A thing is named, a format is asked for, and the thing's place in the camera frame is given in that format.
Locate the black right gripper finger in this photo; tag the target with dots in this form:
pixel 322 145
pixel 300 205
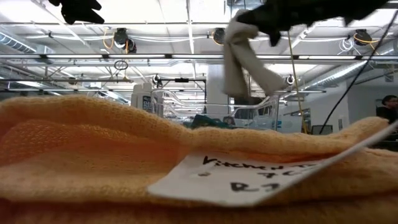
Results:
pixel 258 18

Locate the white plastic cleaner bottle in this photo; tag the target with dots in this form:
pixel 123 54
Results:
pixel 146 102
pixel 135 98

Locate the black background rig frame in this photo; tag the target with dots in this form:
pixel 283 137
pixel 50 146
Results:
pixel 186 80

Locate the person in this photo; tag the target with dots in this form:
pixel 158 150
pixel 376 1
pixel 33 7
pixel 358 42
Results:
pixel 388 109

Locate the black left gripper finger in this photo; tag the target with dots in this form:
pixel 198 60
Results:
pixel 81 4
pixel 77 15

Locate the light grey waffle towel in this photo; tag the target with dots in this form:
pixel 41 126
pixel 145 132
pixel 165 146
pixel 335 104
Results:
pixel 245 62

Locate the clear curved plastic tray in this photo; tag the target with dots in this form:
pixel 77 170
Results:
pixel 161 99

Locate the orange folded towel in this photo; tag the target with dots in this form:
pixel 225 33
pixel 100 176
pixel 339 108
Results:
pixel 93 146

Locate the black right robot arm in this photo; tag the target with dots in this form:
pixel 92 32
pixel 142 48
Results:
pixel 348 9

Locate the white handwritten paper tag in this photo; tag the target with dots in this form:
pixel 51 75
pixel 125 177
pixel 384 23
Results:
pixel 217 186

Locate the dark green cloth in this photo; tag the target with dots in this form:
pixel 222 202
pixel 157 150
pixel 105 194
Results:
pixel 208 122

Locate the long ceiling light strip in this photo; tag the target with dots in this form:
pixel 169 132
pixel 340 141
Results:
pixel 124 56

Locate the frosted plastic bin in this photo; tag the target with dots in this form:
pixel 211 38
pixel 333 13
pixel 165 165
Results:
pixel 287 124

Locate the silver ventilation duct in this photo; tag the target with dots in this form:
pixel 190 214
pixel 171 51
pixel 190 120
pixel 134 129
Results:
pixel 15 43
pixel 342 73

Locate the small black screen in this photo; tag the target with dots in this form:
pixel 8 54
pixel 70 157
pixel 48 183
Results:
pixel 321 130

